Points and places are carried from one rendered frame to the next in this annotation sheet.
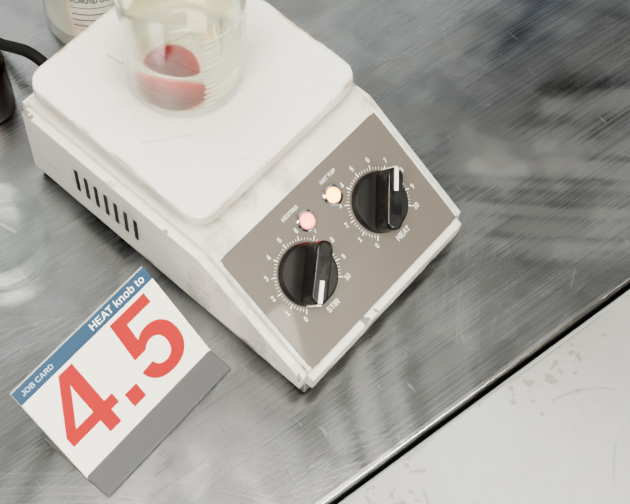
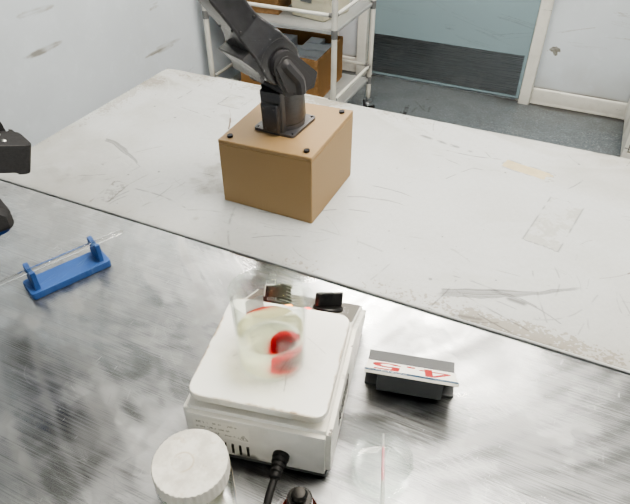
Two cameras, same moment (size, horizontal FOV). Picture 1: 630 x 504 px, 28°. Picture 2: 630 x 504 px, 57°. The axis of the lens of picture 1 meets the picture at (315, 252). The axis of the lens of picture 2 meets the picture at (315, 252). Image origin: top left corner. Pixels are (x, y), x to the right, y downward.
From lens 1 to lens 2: 0.61 m
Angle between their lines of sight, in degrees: 63
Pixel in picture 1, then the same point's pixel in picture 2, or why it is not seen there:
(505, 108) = (177, 312)
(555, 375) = (298, 262)
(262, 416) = (380, 333)
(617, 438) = (311, 242)
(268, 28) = (226, 336)
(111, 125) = (324, 368)
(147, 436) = (421, 361)
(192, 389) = (389, 356)
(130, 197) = (345, 366)
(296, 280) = (335, 307)
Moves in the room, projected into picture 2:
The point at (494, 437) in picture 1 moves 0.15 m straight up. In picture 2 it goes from (335, 269) to (338, 166)
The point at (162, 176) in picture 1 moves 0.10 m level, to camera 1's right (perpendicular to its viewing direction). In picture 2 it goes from (337, 337) to (301, 270)
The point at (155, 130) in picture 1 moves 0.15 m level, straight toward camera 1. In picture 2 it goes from (314, 351) to (436, 285)
